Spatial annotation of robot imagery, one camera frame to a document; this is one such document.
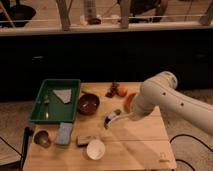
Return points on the white black dish brush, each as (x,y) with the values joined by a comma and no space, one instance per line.
(111,118)

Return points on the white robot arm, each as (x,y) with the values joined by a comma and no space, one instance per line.
(160,90)

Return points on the orange bowl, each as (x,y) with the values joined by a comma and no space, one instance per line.
(127,102)

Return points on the dark grape bunch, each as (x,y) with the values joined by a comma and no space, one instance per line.
(112,91)

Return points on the orange fruit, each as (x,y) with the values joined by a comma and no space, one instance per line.
(122,91)

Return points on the green chili pepper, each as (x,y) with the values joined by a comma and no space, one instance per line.
(115,112)

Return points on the grey folded cloth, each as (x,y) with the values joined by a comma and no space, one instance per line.
(63,94)

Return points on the green plastic tray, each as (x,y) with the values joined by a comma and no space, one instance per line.
(58,111)

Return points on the metal spoon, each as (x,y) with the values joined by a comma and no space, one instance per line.
(46,104)

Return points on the white cup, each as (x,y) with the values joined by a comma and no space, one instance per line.
(95,149)

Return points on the blue sponge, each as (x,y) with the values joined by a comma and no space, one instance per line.
(64,134)

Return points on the dark metal cup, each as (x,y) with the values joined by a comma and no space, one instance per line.
(42,138)

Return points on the black round pan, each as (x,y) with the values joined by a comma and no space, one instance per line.
(19,14)

